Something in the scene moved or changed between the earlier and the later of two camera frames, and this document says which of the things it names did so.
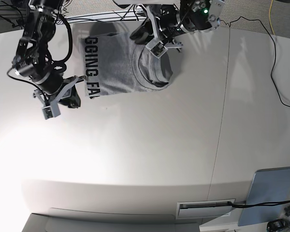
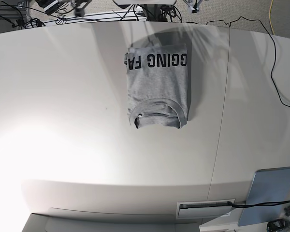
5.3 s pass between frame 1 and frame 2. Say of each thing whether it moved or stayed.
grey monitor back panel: stayed
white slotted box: stayed
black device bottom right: stayed
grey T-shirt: moved
